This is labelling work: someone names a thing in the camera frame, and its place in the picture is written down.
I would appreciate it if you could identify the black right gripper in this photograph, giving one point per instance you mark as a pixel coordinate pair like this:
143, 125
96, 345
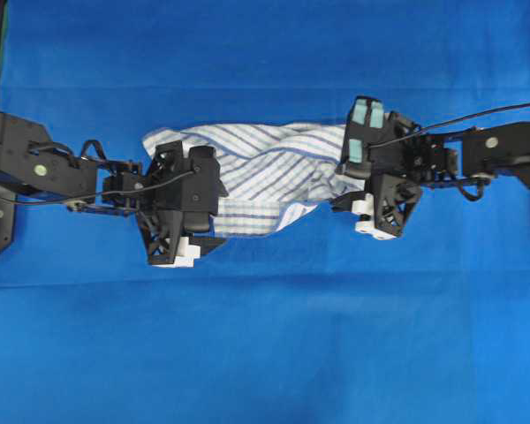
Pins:
389, 196

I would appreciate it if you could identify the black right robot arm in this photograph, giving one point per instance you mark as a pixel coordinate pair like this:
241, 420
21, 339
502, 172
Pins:
468, 160

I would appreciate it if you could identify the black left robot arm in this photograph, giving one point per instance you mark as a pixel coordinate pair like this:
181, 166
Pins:
42, 172

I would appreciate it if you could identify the white blue striped towel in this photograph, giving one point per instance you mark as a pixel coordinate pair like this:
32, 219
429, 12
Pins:
273, 174

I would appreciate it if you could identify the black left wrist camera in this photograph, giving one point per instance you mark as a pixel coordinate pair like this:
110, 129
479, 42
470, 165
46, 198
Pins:
202, 189

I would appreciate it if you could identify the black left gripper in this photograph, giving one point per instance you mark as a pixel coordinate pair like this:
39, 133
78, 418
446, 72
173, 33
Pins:
160, 219

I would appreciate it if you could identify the black taped right wrist camera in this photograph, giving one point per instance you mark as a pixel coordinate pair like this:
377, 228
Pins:
366, 125

